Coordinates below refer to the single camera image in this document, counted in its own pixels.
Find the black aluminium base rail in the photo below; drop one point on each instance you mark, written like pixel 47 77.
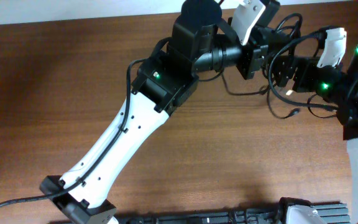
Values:
pixel 238 214

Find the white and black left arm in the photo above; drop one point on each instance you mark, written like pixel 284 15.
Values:
pixel 201 41

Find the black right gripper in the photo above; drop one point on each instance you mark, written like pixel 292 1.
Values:
pixel 291 63

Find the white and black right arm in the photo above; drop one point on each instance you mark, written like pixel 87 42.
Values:
pixel 340 91

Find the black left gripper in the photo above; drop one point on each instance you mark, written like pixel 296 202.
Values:
pixel 252 59

